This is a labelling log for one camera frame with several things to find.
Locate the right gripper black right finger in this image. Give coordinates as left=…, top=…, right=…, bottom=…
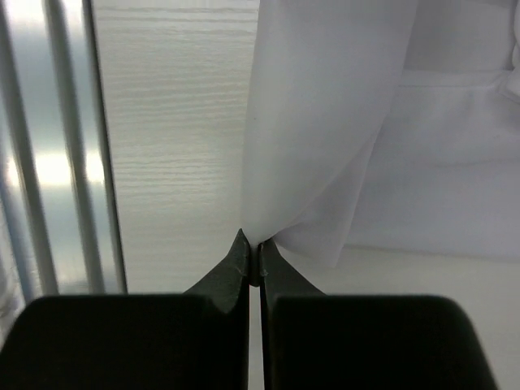
left=258, top=241, right=496, bottom=389

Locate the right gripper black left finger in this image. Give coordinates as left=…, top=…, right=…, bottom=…
left=1, top=233, right=249, bottom=389

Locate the white t shirt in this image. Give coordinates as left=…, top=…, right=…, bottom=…
left=241, top=1, right=519, bottom=264

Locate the aluminium mounting rail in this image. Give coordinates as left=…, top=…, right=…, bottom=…
left=1, top=1, right=128, bottom=319

